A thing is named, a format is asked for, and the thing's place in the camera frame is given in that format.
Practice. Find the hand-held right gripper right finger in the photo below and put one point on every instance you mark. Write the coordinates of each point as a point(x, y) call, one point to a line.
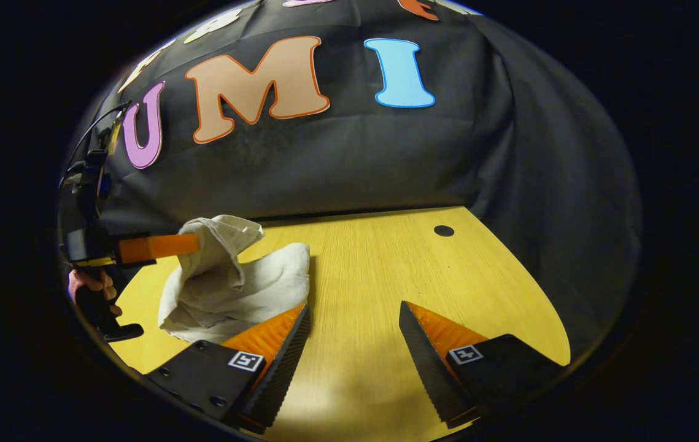
point(429, 368)

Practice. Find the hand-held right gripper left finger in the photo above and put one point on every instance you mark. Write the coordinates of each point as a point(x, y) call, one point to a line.
point(281, 374)

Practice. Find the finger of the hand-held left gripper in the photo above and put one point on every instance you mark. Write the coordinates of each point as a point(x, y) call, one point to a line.
point(159, 247)

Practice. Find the white jeans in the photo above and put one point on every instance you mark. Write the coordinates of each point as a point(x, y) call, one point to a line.
point(245, 288)

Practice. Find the black backdrop cloth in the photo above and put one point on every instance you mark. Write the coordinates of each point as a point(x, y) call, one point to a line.
point(355, 159)

